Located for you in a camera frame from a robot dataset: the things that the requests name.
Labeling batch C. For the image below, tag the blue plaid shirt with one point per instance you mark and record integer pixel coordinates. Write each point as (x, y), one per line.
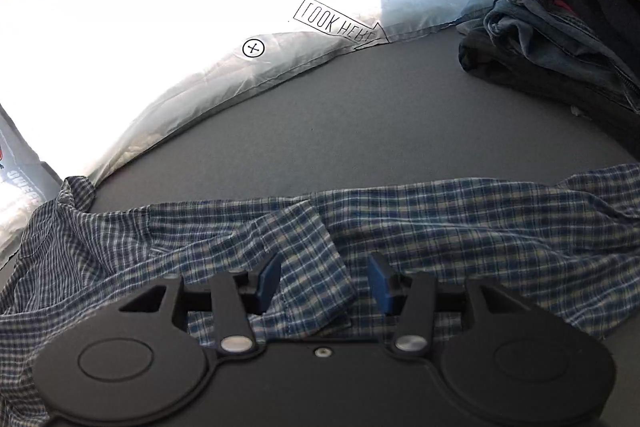
(450, 227)

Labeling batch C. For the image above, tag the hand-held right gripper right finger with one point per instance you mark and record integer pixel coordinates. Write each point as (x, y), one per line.
(381, 282)

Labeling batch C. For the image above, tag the white printed curtain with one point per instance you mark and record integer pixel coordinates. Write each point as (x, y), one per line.
(175, 32)

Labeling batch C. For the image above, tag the black folded garment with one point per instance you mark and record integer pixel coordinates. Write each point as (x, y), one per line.
(505, 64)

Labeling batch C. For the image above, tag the dark navy folded garment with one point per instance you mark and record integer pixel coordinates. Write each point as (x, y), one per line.
(595, 7)

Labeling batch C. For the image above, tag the blue jeans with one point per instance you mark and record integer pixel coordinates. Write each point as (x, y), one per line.
(545, 29)

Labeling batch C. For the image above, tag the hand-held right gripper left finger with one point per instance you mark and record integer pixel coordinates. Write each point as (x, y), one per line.
(270, 279)

